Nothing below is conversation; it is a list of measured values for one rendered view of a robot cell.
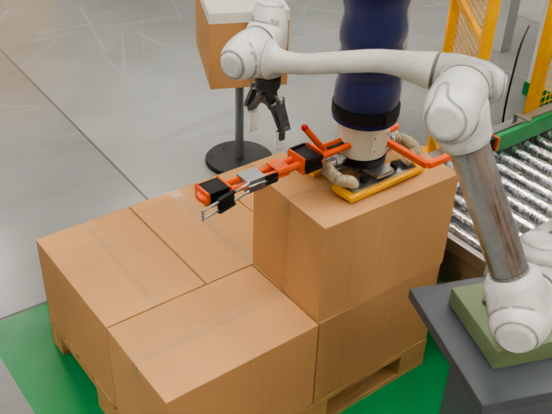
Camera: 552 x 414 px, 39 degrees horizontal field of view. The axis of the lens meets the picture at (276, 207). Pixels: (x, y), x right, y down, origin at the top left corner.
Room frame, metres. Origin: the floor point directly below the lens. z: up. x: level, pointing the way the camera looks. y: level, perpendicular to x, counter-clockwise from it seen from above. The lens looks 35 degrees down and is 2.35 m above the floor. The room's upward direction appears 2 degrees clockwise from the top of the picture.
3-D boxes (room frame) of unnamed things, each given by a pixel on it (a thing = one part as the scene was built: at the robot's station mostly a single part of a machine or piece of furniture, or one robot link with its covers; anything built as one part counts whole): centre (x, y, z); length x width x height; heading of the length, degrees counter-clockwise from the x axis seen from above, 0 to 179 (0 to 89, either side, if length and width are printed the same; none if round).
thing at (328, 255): (2.28, -0.28, 0.74); 0.60 x 0.40 x 0.40; 126
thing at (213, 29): (3.88, 0.23, 0.82); 0.60 x 0.40 x 0.40; 13
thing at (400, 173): (2.21, -0.34, 0.98); 0.34 x 0.10 x 0.05; 128
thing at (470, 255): (2.50, -0.58, 0.58); 0.70 x 0.03 x 0.06; 38
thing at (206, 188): (1.92, 0.19, 1.08); 0.08 x 0.07 x 0.05; 128
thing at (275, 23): (2.01, 0.04, 1.55); 0.13 x 0.11 x 0.16; 157
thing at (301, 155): (2.13, -0.09, 1.08); 0.10 x 0.08 x 0.06; 38
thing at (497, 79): (1.80, -0.48, 1.53); 0.18 x 0.14 x 0.13; 67
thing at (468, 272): (2.50, -0.57, 0.47); 0.70 x 0.03 x 0.15; 38
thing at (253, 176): (2.00, 0.08, 1.07); 0.07 x 0.07 x 0.04; 38
